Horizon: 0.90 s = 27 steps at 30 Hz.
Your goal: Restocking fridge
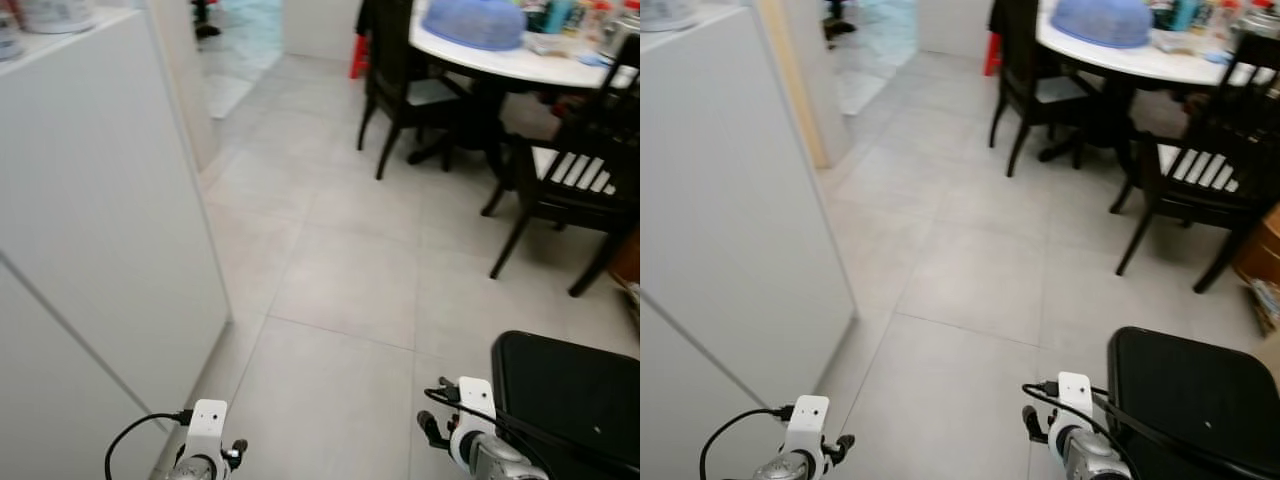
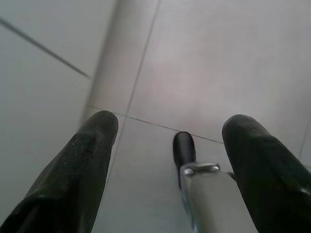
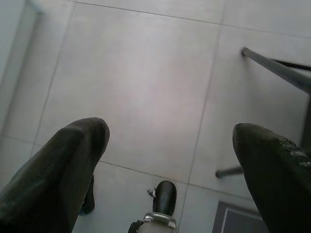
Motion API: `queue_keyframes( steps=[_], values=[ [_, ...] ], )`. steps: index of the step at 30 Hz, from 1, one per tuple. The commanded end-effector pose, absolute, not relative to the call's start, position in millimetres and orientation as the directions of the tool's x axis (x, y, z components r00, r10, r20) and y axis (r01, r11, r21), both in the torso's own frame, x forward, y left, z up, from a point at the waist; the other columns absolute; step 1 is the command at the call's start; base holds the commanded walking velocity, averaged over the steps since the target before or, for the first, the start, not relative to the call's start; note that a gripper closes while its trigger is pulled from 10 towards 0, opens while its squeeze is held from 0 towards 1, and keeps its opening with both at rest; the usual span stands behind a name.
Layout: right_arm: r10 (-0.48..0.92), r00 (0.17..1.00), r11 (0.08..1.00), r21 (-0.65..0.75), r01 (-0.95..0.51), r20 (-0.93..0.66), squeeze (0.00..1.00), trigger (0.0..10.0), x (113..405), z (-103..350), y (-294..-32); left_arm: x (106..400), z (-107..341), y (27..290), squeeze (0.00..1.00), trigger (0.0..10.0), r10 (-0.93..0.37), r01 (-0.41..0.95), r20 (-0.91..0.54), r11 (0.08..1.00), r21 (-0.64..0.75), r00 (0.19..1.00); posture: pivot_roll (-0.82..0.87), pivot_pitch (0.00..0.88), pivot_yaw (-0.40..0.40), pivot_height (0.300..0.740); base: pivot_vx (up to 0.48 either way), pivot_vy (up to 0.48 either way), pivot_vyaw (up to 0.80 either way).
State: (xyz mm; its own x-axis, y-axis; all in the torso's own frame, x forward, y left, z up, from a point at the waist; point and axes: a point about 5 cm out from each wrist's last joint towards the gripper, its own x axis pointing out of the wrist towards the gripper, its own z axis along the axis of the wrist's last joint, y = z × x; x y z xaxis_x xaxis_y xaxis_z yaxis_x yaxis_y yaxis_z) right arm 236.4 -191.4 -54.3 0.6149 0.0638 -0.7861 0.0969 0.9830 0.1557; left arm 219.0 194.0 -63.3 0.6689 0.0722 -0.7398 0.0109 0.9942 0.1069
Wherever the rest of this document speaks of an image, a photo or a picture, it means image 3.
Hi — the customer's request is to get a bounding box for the robot leg with black foot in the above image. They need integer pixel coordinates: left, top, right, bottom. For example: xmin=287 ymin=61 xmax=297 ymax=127
xmin=128 ymin=181 xmax=178 ymax=233

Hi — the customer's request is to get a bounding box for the dark floor mat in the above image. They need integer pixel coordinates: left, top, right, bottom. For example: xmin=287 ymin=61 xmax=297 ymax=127
xmin=213 ymin=200 xmax=268 ymax=233

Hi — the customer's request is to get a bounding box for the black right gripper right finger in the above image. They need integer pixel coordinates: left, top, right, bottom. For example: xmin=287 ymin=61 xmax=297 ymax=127
xmin=232 ymin=123 xmax=311 ymax=233

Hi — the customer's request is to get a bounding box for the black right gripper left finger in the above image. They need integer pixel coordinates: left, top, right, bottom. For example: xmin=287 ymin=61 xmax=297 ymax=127
xmin=0 ymin=117 xmax=110 ymax=233

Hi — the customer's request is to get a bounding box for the grey metal table leg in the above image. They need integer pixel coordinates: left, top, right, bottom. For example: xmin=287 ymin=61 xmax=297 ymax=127
xmin=241 ymin=47 xmax=311 ymax=95

